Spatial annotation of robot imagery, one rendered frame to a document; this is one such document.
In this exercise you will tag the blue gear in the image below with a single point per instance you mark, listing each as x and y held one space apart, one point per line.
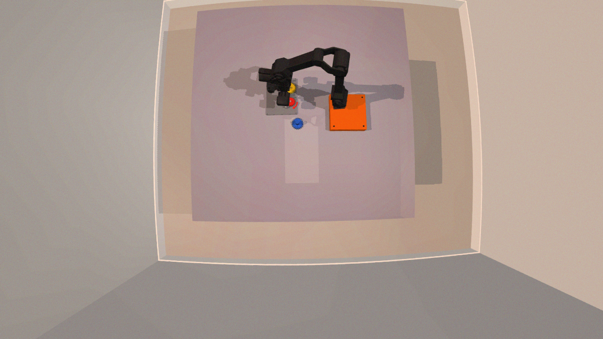
297 123

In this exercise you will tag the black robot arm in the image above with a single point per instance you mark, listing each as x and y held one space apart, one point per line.
282 71

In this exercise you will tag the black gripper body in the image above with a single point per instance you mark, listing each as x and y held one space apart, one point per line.
284 99

